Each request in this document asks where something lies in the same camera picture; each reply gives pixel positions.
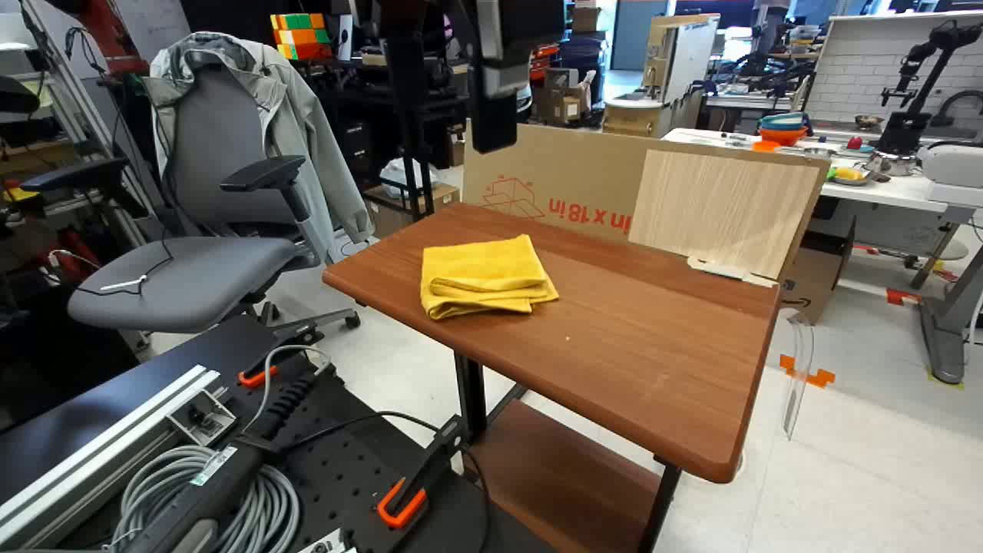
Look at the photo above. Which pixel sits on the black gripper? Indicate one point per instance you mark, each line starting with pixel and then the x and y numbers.
pixel 500 108

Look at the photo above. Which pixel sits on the yellow terry towel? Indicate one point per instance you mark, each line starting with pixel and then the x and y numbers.
pixel 483 276

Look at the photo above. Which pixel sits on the black background robot arm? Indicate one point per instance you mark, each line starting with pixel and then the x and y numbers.
pixel 924 80

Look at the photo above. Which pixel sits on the large cardboard box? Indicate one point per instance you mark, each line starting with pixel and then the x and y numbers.
pixel 558 181

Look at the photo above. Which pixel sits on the grey jacket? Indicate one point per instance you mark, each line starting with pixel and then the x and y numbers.
pixel 308 134

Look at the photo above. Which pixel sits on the colourful cube box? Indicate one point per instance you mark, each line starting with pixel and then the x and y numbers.
pixel 299 36

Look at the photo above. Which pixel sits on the light wood panel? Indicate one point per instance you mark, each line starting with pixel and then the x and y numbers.
pixel 723 211

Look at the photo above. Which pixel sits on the orange and blue round stack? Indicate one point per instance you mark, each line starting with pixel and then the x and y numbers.
pixel 786 131

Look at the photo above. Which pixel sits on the grey office chair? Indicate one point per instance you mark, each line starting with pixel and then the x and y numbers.
pixel 194 264

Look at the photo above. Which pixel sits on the white perforated board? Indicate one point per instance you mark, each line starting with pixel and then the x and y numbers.
pixel 870 72

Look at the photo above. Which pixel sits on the clear stand with orange clips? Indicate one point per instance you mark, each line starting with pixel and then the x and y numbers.
pixel 802 373

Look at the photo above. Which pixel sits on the white work table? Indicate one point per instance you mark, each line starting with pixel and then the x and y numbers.
pixel 901 190

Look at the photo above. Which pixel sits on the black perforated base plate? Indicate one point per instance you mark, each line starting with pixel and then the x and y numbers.
pixel 338 462

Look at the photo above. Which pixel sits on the aluminium profile rail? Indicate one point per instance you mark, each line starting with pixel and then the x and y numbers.
pixel 103 449

